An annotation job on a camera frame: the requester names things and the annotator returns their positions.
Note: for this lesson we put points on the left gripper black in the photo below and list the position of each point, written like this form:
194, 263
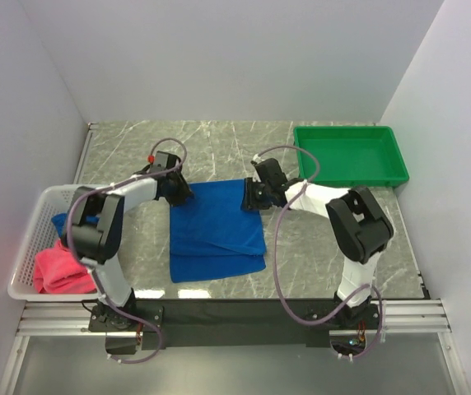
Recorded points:
185, 191

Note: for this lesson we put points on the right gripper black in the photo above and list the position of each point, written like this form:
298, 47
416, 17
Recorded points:
249, 202

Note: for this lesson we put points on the large blue towel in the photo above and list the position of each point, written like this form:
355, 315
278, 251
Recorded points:
212, 238

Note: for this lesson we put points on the pink towel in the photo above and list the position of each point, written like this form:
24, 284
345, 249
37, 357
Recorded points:
56, 272

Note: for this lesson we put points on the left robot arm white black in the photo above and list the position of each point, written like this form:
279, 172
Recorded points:
94, 226

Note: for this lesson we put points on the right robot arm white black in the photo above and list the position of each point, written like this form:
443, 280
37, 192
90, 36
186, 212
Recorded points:
360, 227

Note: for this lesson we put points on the green plastic tray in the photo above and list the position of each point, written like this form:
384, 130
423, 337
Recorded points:
354, 155

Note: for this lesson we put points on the white perforated plastic basket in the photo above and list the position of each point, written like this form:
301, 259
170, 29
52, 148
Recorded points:
40, 234

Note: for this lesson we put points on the blue towel in basket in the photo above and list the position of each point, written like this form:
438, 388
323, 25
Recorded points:
58, 222

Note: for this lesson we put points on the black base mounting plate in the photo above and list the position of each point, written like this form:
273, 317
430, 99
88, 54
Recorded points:
207, 322

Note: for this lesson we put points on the aluminium rail frame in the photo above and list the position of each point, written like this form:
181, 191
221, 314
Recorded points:
70, 319

